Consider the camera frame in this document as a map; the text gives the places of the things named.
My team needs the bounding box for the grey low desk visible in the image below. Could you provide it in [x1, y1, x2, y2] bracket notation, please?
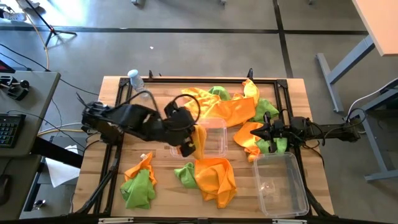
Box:
[0, 154, 44, 221]

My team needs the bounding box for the white cable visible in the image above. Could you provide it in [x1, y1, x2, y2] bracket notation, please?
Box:
[346, 79, 398, 135]

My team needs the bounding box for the grey metal desk frame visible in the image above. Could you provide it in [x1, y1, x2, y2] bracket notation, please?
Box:
[343, 79, 398, 183]

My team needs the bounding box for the black aluminium table frame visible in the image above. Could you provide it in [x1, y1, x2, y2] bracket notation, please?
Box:
[74, 76, 335, 218]

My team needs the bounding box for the black floor cable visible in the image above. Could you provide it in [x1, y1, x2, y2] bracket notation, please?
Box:
[0, 42, 100, 96]

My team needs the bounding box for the small metal caster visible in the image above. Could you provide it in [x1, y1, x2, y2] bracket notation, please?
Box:
[32, 198, 47, 211]

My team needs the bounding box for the grey metal desk leg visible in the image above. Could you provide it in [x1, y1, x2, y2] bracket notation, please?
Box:
[315, 35, 376, 113]

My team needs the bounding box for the black tripod stand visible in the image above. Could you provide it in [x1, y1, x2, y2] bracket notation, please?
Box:
[24, 0, 78, 48]

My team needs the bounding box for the black clamp tool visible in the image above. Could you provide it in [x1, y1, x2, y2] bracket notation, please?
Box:
[0, 74, 31, 101]

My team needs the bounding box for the orange towel with white tag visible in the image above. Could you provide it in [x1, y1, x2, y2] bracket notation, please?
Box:
[123, 151, 158, 187]

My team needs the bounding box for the black desk crossbar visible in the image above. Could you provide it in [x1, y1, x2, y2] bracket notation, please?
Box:
[30, 136, 85, 169]

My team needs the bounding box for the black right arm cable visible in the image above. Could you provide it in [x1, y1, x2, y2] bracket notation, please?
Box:
[277, 108, 368, 156]

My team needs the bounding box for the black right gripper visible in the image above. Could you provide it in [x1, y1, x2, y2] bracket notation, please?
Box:
[251, 111, 293, 153]

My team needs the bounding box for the white paper sheet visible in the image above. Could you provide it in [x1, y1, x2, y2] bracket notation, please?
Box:
[45, 144, 81, 187]

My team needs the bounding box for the black keyboard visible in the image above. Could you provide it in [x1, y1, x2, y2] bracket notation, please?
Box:
[0, 113, 27, 149]

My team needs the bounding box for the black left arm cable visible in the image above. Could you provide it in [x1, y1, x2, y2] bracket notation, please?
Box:
[118, 90, 201, 130]

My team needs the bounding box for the yellow floor cable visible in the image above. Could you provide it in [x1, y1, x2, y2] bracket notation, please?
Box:
[18, 6, 50, 72]

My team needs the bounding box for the grey side desk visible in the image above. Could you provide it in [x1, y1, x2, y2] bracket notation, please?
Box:
[0, 70, 62, 158]

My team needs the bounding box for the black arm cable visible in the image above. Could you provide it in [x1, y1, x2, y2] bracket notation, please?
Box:
[118, 90, 201, 130]
[277, 108, 368, 156]

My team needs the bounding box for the clear water bottle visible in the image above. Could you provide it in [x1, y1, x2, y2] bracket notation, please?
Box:
[127, 68, 150, 99]

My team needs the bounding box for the large clear plastic bin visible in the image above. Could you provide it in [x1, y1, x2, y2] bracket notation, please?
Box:
[251, 151, 310, 218]

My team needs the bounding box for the small clear plastic bin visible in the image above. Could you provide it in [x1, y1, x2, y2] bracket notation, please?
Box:
[169, 117, 229, 159]

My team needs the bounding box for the black computer mouse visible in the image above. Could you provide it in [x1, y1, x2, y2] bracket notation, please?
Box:
[0, 174, 12, 206]

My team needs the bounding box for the white floor object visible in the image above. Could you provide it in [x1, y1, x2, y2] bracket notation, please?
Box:
[2, 11, 27, 22]
[17, 0, 41, 9]

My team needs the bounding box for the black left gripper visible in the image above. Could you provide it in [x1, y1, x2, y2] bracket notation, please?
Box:
[163, 101, 197, 158]

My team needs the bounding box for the black red-edged device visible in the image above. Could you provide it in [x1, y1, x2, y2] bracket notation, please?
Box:
[0, 59, 16, 74]

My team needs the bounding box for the light wooden desk top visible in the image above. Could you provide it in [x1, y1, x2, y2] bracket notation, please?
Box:
[352, 0, 398, 57]

